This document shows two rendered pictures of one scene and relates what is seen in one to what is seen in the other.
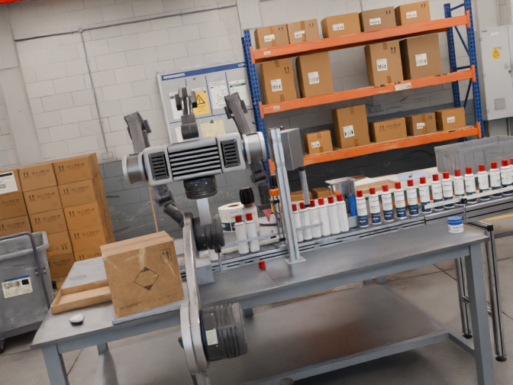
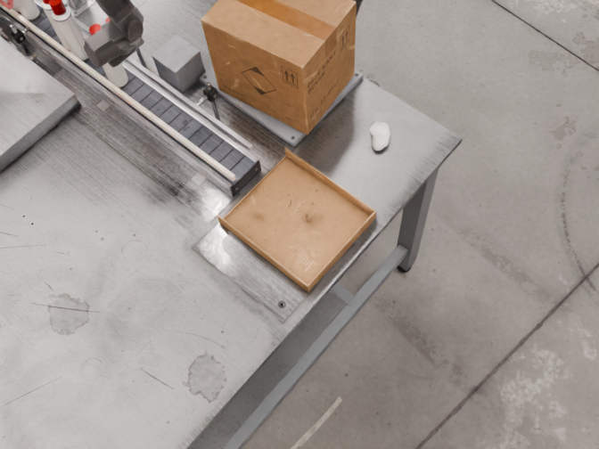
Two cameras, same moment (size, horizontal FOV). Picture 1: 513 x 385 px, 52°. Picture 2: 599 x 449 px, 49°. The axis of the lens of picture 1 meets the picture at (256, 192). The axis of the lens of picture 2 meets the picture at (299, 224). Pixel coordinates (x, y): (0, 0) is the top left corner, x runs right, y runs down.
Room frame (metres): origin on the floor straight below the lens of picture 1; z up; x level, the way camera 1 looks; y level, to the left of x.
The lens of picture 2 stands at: (2.91, 1.56, 2.28)
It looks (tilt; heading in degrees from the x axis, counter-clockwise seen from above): 63 degrees down; 237
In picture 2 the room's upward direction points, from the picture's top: 7 degrees counter-clockwise
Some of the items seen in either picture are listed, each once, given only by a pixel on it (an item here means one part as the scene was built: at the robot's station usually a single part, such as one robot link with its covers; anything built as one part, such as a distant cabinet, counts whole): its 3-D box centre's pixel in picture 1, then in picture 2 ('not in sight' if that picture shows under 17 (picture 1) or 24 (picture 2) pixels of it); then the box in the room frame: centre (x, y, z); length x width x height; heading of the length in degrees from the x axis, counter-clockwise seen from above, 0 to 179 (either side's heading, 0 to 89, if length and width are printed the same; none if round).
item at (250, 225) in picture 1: (251, 232); (58, 18); (2.65, 0.06, 0.98); 0.05 x 0.05 x 0.20
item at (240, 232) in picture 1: (240, 234); (69, 28); (2.65, 0.12, 0.98); 0.05 x 0.05 x 0.20
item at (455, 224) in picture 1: (455, 224); not in sight; (2.56, -0.97, 0.87); 0.07 x 0.07 x 0.07
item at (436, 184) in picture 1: (437, 192); not in sight; (2.84, -0.99, 0.98); 0.05 x 0.05 x 0.20
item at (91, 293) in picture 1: (87, 294); (296, 216); (2.50, 0.91, 0.85); 0.30 x 0.26 x 0.04; 100
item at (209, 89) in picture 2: not in sight; (208, 108); (2.49, 0.54, 0.91); 0.07 x 0.03 x 0.16; 10
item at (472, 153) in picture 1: (480, 155); not in sight; (4.26, -1.88, 0.91); 0.60 x 0.40 x 0.22; 96
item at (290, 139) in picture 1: (287, 150); not in sight; (2.61, -0.19, 1.38); 0.17 x 0.10 x 0.19; 155
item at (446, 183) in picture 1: (447, 189); not in sight; (2.86, -1.06, 0.98); 0.05 x 0.05 x 0.20
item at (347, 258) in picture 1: (250, 253); (28, 99); (2.84, 0.09, 0.82); 2.10 x 1.31 x 0.02; 100
